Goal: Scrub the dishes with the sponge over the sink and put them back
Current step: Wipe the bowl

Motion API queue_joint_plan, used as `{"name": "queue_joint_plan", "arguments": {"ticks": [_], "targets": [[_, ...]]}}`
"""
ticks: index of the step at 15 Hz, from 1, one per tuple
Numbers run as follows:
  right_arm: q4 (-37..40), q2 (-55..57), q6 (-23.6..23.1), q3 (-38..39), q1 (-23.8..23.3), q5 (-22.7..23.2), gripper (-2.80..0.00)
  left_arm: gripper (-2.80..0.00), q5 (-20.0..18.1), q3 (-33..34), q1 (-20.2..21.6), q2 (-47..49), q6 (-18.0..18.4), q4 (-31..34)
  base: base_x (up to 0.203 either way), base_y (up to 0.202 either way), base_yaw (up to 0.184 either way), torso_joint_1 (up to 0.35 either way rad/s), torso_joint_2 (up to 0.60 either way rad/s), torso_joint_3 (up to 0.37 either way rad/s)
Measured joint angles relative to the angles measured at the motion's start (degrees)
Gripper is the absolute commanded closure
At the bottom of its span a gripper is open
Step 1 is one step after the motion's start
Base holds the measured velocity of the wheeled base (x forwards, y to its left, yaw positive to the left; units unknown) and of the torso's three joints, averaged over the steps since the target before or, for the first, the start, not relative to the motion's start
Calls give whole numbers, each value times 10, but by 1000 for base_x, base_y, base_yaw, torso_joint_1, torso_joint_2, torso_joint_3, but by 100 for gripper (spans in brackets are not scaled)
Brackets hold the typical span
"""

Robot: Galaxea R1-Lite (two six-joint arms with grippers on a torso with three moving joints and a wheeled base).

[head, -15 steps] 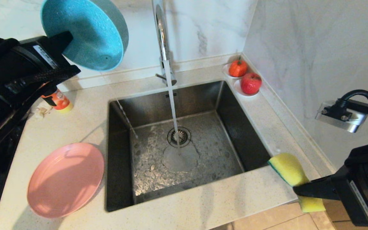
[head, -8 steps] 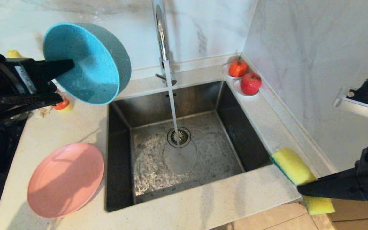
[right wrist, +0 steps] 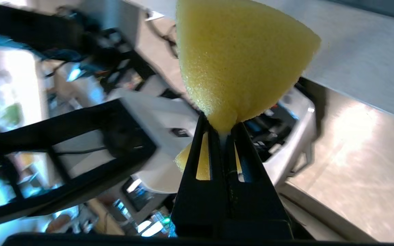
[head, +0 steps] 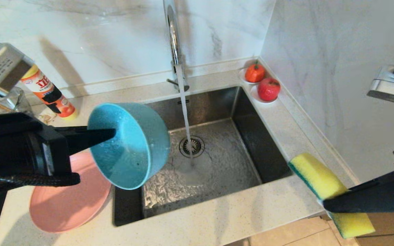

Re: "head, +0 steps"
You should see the teal bowl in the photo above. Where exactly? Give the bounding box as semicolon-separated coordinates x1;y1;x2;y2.
88;102;171;190

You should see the yellow green sponge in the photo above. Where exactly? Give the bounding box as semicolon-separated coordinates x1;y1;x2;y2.
289;153;376;239

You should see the yellow-capped dish soap bottle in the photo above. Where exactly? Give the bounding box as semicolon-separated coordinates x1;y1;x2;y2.
21;65;78;121

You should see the metal sink drain strainer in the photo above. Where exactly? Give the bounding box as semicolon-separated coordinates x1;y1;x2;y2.
179;136;205;159

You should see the stainless steel sink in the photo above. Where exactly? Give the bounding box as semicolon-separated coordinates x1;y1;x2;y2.
113;85;295;227

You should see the crumpled white paper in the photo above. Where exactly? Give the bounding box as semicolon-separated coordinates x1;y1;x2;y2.
39;112;60;126

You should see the clear glass bowl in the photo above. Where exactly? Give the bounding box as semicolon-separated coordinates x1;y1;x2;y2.
0;87;33;115

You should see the pink plate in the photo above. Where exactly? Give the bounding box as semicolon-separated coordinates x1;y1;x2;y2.
29;151;112;233

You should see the chrome faucet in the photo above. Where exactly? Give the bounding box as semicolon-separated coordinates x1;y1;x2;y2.
162;0;190;93

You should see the red apple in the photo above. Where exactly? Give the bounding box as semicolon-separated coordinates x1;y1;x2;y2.
258;78;281;102

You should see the small white dish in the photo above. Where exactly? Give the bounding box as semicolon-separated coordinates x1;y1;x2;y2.
250;85;279;104
238;68;266;85

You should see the orange red tomato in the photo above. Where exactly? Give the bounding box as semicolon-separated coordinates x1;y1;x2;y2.
245;61;266;83

